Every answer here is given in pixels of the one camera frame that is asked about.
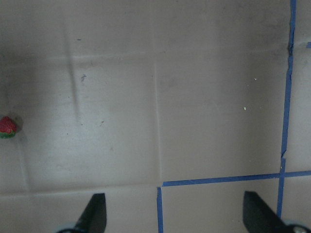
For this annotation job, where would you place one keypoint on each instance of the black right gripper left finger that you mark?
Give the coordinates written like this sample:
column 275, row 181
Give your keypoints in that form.
column 94, row 217

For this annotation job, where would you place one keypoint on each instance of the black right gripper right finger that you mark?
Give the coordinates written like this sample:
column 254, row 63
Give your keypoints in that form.
column 258, row 217

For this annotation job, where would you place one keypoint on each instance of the red strawberry one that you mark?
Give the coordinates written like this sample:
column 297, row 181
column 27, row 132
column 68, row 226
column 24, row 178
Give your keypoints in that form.
column 8, row 128

